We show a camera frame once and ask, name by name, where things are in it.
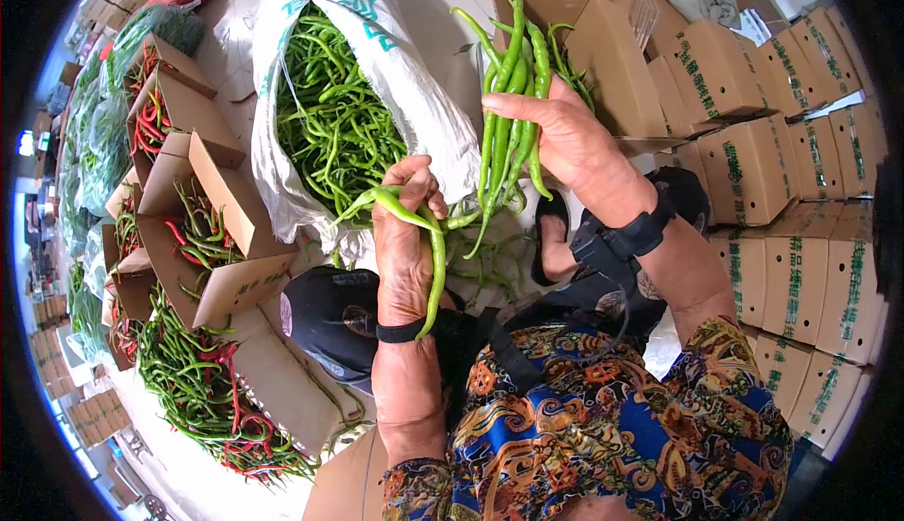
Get scattered green peppers on floor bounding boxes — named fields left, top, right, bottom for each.
left=444, top=223, right=539, bottom=311

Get stack of closed printed cartons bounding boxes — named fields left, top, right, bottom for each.
left=645, top=4, right=892, bottom=463

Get white woven sack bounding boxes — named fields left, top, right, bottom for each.
left=250, top=0, right=484, bottom=262

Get person's body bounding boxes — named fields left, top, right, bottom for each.
left=381, top=308, right=796, bottom=521

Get plain cardboard piece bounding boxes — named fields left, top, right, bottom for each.
left=302, top=425, right=391, bottom=521

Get heap of green peppers in sack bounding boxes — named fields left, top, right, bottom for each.
left=274, top=1, right=410, bottom=227

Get person's right hand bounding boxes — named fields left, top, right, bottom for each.
left=482, top=76, right=659, bottom=229

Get person's left fingers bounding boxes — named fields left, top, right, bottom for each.
left=378, top=155, right=433, bottom=200

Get flat cardboard sheet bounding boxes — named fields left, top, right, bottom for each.
left=230, top=306, right=368, bottom=460

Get long light green pepper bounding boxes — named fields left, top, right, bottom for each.
left=331, top=185, right=483, bottom=342

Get stack of small brown cartons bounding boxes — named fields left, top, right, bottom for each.
left=27, top=293, right=134, bottom=451

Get small open cardboard box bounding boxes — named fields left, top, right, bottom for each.
left=101, top=166, right=159, bottom=327

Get open cardboard box with red peppers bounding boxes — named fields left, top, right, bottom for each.
left=123, top=33, right=247, bottom=190

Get pile of green and red peppers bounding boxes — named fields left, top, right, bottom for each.
left=136, top=286, right=320, bottom=487

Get empty open cardboard box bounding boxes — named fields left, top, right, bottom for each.
left=483, top=0, right=670, bottom=142

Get clear bags of green vegetables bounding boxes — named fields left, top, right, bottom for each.
left=58, top=4, right=207, bottom=366

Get person's left hand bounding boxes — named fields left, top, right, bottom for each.
left=372, top=155, right=450, bottom=327

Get black wrist band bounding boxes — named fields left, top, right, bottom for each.
left=376, top=316, right=429, bottom=344
left=569, top=187, right=678, bottom=283

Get person's right thumb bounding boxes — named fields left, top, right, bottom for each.
left=482, top=91, right=555, bottom=123

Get bundle of green peppers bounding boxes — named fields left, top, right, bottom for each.
left=450, top=0, right=596, bottom=261

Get person's left thumb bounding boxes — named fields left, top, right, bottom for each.
left=414, top=168, right=450, bottom=221

